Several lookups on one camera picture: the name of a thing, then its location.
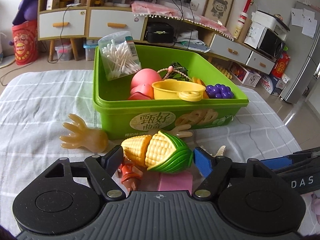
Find red printed bucket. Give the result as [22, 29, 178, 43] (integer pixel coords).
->
[11, 20, 38, 66]

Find purple plush toy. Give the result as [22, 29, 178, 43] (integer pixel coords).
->
[12, 0, 40, 25]

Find purple toy grapes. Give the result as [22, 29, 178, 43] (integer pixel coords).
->
[205, 84, 234, 99]

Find yellow toy pot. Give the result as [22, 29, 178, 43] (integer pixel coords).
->
[152, 79, 206, 102]

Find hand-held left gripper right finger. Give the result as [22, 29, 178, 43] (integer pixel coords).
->
[192, 147, 282, 200]

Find pink flat block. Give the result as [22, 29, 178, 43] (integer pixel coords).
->
[157, 172, 193, 192]

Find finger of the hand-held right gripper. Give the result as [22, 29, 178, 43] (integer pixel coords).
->
[260, 148, 320, 174]

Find beige starfish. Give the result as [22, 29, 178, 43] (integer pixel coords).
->
[200, 145, 227, 158]

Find small clear storage box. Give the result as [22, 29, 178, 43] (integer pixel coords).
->
[54, 44, 74, 61]

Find toy corn cob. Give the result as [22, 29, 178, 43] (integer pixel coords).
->
[121, 131, 193, 173]

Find blue lidded storage box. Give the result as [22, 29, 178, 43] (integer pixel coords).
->
[83, 44, 97, 61]

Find pink bead string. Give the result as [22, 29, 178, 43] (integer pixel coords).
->
[160, 66, 188, 80]

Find orange toy figure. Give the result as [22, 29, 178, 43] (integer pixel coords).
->
[117, 161, 143, 191]

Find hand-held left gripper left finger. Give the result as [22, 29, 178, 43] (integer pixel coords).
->
[39, 145, 124, 201]

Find clear cotton swab jar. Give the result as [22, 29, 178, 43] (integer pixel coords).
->
[98, 31, 142, 81]

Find green plastic box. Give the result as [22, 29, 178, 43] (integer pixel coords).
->
[93, 44, 250, 140]

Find white drawer wooden handle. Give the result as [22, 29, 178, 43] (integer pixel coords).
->
[246, 51, 275, 74]
[89, 9, 145, 40]
[39, 9, 87, 39]
[210, 34, 252, 64]

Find black power cable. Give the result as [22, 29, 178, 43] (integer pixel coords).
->
[47, 4, 70, 62]

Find grey checked tablecloth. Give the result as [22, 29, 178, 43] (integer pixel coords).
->
[0, 69, 303, 205]

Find red printed box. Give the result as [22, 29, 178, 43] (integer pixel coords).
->
[271, 54, 291, 79]

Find orange plastic toy food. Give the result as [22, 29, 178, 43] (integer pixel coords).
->
[192, 77, 209, 98]

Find white printed box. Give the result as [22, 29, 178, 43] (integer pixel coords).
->
[229, 62, 262, 88]

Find pink tasselled cloth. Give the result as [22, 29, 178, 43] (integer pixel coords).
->
[132, 0, 234, 40]

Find white appliance black lid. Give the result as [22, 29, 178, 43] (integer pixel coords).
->
[251, 10, 290, 33]

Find folded papers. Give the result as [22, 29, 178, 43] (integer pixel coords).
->
[179, 31, 210, 52]

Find leopard print hair clip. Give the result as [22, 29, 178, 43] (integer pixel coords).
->
[170, 61, 189, 80]

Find black case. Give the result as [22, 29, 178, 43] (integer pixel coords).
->
[146, 22, 174, 43]

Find beige rubber hand toy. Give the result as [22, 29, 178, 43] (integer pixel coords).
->
[172, 125, 193, 138]
[59, 114, 108, 153]

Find black microwave oven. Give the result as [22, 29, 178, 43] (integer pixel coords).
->
[257, 29, 286, 60]

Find pink rubber squeeze toy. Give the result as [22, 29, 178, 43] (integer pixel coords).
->
[129, 69, 163, 101]

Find framed cartoon drawing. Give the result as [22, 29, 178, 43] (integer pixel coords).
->
[202, 0, 235, 27]

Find grey refrigerator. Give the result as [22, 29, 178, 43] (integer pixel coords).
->
[281, 1, 320, 104]

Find wooden cabinet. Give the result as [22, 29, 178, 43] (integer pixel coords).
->
[37, 0, 280, 74]

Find yellow egg tray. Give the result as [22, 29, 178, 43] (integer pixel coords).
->
[215, 64, 233, 78]

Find white and red bottle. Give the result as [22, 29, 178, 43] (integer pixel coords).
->
[234, 11, 248, 39]

